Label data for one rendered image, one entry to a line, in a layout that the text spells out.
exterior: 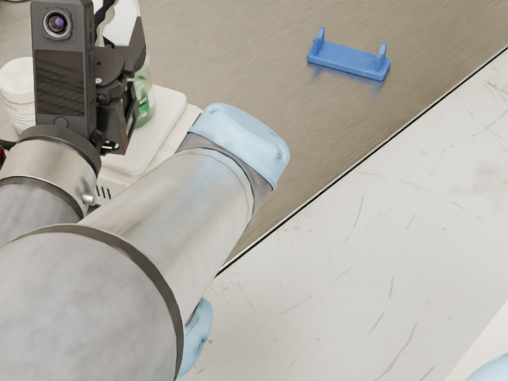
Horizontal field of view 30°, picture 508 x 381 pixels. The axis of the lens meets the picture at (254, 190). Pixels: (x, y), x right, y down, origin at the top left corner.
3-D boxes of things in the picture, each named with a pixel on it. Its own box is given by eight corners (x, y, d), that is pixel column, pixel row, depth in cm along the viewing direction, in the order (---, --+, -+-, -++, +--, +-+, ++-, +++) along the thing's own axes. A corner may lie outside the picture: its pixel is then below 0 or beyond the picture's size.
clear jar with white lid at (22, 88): (23, 100, 116) (8, 52, 109) (69, 107, 115) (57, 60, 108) (4, 137, 112) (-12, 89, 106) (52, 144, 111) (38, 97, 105)
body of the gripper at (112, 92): (66, 100, 89) (23, 198, 82) (48, 30, 83) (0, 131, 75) (144, 109, 88) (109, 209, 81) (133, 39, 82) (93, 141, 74)
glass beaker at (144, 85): (144, 87, 105) (134, 29, 98) (169, 124, 101) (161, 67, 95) (85, 110, 103) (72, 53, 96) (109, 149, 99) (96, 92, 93)
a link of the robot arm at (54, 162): (-20, 170, 72) (82, 183, 71) (1, 126, 75) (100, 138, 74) (3, 229, 78) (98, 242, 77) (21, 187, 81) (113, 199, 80)
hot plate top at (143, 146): (190, 100, 104) (190, 94, 103) (140, 178, 97) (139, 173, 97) (95, 71, 107) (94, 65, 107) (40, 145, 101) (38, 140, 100)
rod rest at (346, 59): (391, 63, 118) (393, 42, 115) (382, 82, 116) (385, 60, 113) (315, 44, 120) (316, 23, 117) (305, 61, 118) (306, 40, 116)
